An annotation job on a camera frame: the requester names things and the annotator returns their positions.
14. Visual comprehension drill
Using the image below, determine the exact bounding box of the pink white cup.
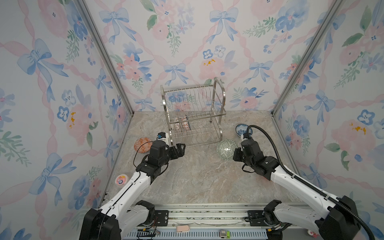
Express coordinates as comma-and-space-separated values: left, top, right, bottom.
115, 174, 129, 188

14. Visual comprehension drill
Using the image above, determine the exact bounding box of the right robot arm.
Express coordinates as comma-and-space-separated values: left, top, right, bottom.
233, 139, 363, 240

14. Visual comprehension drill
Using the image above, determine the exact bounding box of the chrome wire dish rack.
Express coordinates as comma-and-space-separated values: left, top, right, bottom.
161, 78, 226, 147

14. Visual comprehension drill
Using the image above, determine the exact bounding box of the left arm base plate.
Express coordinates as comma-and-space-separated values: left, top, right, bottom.
151, 210, 170, 227

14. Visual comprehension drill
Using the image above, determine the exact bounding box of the blue white floral bowl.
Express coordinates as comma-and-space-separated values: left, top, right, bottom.
235, 124, 253, 138

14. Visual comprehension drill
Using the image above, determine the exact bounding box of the small green device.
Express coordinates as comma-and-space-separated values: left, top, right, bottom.
219, 230, 230, 239

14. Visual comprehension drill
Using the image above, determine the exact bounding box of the dark blue patterned bowl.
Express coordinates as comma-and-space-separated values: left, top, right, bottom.
180, 116, 191, 131

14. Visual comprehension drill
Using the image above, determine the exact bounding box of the pink plush toy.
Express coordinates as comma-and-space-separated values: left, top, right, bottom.
307, 230, 319, 238

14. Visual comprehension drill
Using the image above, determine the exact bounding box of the orange patterned bowl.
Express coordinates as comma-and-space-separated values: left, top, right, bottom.
134, 138, 153, 154

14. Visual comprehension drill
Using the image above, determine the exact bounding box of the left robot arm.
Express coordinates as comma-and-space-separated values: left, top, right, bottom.
79, 140, 186, 240

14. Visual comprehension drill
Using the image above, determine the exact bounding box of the white maroon patterned bowl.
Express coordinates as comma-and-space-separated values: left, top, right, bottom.
173, 118, 181, 133

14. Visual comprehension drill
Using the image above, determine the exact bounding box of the pink eraser block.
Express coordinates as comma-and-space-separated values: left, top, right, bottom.
176, 225, 190, 233

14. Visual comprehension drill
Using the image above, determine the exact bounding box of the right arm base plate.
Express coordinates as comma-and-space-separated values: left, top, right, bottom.
245, 210, 268, 227

